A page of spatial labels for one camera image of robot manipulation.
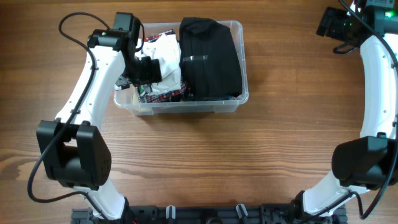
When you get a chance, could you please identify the cream cloth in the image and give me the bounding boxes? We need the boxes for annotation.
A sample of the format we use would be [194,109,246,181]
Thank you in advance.
[132,91,139,105]

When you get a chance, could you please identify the white pixel-print shirt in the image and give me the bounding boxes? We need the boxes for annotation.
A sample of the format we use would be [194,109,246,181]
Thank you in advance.
[135,34,182,96]

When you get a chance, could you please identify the black garment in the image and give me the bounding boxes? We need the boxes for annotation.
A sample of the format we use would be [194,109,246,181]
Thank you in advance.
[179,17,243,101]

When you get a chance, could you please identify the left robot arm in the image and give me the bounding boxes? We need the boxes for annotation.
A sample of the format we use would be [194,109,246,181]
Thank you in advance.
[36,12,162,223]

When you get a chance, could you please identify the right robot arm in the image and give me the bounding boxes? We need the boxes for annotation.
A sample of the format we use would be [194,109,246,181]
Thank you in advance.
[285,1,397,223]

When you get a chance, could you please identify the clear plastic storage container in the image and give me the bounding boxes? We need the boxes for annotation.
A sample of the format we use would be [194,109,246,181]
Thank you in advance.
[113,21,249,116]

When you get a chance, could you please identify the left black cable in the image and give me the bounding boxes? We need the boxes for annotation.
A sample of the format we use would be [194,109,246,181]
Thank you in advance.
[27,12,108,220]

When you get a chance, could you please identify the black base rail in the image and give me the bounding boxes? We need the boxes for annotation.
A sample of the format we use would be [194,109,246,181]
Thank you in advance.
[70,204,348,224]

